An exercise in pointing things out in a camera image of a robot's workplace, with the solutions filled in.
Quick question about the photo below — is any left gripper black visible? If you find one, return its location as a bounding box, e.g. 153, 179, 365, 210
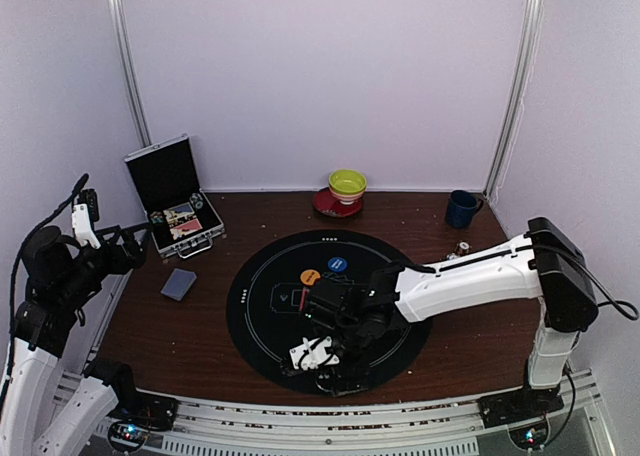
56, 221, 151, 308

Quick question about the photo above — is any orange round blind button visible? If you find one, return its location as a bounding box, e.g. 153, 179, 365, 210
300, 269, 321, 286

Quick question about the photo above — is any blue round blind button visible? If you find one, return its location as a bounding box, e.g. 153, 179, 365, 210
328, 257, 348, 273

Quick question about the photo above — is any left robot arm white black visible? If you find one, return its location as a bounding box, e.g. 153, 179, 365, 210
1, 224, 149, 455

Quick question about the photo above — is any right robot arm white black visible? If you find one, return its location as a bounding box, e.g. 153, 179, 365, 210
289, 217, 599, 418

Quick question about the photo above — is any aluminium poker case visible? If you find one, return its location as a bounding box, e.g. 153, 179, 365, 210
124, 134, 226, 259

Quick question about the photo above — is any round black poker mat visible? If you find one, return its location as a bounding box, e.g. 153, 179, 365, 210
226, 230, 433, 397

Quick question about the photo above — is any red plate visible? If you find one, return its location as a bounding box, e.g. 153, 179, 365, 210
313, 187, 363, 218

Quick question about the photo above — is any green striped bowl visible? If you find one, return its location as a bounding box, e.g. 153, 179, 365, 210
328, 169, 368, 205

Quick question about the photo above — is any dark blue mug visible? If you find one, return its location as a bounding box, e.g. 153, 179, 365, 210
445, 190, 484, 229

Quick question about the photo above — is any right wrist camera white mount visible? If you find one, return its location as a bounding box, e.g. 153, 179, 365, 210
289, 336, 340, 372

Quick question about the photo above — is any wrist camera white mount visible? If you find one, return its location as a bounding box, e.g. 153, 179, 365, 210
289, 336, 340, 372
72, 189, 101, 249

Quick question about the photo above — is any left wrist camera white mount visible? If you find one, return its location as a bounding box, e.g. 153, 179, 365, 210
72, 189, 101, 249

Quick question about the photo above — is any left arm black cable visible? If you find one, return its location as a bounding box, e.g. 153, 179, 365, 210
0, 173, 90, 392

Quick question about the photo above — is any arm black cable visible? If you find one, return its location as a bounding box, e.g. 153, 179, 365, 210
0, 173, 90, 392
524, 230, 640, 322

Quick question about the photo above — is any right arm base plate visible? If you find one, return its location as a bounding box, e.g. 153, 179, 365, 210
478, 388, 564, 428

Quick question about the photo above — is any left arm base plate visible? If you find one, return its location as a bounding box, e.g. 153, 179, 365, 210
100, 388, 179, 432

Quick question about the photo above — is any aluminium front rail frame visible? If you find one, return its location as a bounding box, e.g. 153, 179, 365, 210
75, 371, 621, 455

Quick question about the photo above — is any left aluminium corner post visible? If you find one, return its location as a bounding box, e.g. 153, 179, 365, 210
107, 0, 152, 148

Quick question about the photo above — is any aluminium corner post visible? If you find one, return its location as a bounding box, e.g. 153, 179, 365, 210
107, 0, 152, 148
483, 0, 544, 204

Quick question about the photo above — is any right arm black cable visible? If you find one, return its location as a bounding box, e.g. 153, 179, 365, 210
524, 230, 640, 322

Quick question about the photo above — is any right aluminium corner post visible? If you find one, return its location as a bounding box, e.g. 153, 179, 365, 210
483, 0, 544, 204

